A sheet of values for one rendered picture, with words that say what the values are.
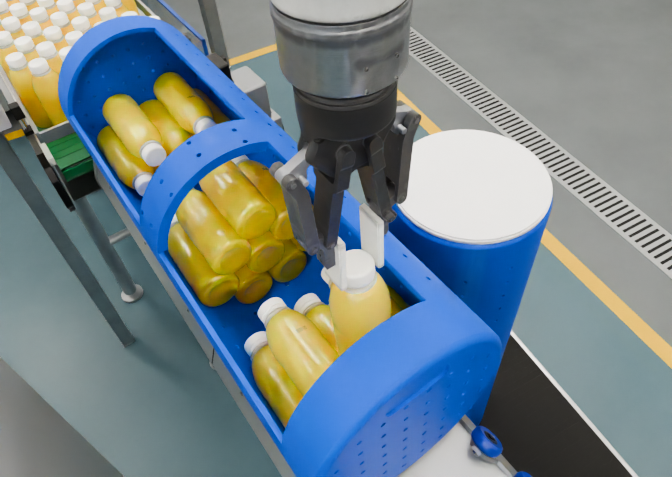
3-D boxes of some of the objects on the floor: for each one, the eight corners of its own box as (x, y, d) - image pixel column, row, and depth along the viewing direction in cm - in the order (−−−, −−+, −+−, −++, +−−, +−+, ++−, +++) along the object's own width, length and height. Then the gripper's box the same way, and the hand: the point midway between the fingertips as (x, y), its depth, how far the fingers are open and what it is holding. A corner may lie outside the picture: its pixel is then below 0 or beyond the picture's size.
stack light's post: (258, 230, 233) (191, -42, 151) (254, 224, 236) (185, -47, 153) (267, 225, 235) (205, -47, 152) (262, 219, 237) (198, -52, 154)
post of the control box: (124, 347, 201) (-29, 122, 126) (120, 339, 203) (-33, 113, 128) (135, 341, 203) (-10, 114, 127) (131, 333, 205) (-15, 106, 129)
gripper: (269, 144, 35) (306, 339, 53) (469, 46, 41) (441, 252, 59) (213, 88, 39) (264, 286, 57) (402, 6, 45) (395, 210, 63)
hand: (353, 248), depth 55 cm, fingers closed on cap, 4 cm apart
